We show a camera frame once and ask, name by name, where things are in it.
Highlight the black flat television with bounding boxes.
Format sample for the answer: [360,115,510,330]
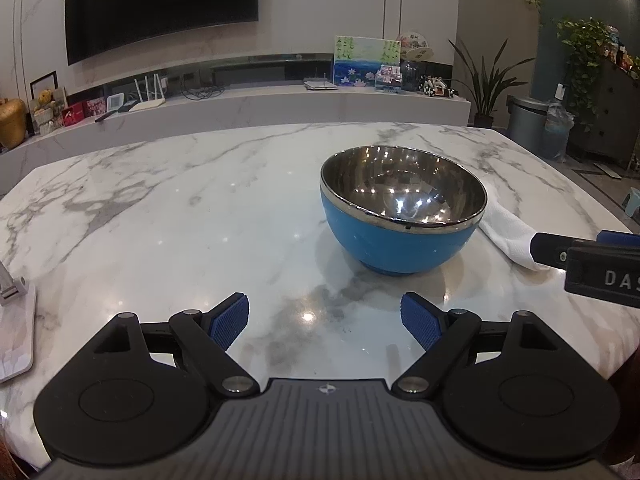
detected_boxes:
[65,0,260,66]

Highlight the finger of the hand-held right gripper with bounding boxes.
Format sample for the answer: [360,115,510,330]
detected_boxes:
[531,232,572,267]
[596,230,640,249]

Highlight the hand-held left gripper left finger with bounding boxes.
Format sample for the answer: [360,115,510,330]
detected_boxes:
[69,292,259,400]

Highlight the teddy bear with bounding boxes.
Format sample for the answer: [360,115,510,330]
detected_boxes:
[32,89,59,134]

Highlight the small photo card stand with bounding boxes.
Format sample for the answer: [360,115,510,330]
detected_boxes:
[376,64,404,94]

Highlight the red gift box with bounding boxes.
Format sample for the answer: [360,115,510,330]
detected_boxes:
[61,102,89,127]

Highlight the clear plastic bag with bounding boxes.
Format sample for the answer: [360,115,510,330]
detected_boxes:
[542,100,576,163]

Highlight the grey cabinet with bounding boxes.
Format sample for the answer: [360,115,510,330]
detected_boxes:
[582,57,640,167]

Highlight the assorted cabinet-top ornaments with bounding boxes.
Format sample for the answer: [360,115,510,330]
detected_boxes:
[607,25,640,79]

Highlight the grey trash can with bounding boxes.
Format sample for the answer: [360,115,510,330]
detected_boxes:
[506,95,551,157]

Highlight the blue steel bowl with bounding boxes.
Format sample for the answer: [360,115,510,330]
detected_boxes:
[320,145,488,276]

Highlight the long-leaved potted plant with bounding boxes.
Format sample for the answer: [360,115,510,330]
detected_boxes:
[447,37,536,129]

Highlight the black cables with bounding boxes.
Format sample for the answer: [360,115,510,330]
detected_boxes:
[180,82,226,102]

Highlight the white cloth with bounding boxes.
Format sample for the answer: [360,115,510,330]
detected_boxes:
[477,195,551,272]

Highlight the black picture frame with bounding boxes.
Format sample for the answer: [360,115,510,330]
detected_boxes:
[30,72,60,102]

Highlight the dark glass jar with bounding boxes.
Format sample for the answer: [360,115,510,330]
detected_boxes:
[400,60,424,92]

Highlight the grey phone stand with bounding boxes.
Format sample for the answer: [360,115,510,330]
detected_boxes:
[0,265,39,384]

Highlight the green trailing pothos plant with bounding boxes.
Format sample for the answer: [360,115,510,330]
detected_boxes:
[555,17,617,131]

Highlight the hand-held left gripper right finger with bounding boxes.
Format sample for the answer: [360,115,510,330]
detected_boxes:
[391,291,583,400]

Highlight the round decorative fan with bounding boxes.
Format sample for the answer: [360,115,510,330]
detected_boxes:
[397,32,434,64]

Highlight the white router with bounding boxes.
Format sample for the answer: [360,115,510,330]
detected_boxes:
[133,74,167,111]

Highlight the gold apple-shaped vase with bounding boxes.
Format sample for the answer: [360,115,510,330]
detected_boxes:
[0,99,27,150]

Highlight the lotus pond painting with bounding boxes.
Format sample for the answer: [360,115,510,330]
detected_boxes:
[332,35,401,89]

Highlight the marble television console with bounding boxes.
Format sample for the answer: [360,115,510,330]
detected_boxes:
[0,82,472,196]

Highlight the black and white cow figurines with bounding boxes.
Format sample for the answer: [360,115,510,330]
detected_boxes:
[422,76,459,99]

